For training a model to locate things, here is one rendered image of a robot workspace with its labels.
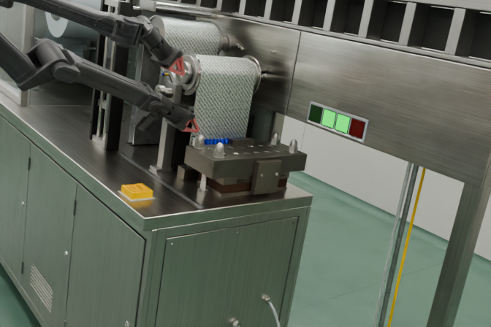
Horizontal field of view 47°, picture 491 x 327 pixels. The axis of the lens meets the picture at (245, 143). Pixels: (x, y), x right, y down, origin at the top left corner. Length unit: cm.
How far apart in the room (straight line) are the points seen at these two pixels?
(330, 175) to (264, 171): 321
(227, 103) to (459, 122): 77
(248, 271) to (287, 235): 19
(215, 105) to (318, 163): 327
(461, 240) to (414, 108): 42
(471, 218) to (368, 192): 303
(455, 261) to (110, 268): 105
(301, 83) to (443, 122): 55
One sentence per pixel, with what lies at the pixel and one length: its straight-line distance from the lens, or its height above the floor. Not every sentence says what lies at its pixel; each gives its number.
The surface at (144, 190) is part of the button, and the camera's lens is 168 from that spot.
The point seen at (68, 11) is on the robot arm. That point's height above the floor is 140.
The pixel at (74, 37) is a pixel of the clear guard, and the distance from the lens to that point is 274.
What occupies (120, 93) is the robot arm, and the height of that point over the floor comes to 121.
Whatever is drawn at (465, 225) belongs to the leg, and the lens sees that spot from 177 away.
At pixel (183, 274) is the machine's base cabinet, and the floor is 70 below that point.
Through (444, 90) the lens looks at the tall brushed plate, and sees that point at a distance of 159.
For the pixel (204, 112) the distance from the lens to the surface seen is 187.
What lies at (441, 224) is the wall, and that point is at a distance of 439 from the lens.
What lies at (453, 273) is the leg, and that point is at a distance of 182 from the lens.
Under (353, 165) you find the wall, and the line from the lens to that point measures 483.
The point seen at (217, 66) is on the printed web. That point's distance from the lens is 187.
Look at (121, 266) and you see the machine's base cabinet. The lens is 178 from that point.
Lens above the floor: 151
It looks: 14 degrees down
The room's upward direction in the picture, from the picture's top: 9 degrees clockwise
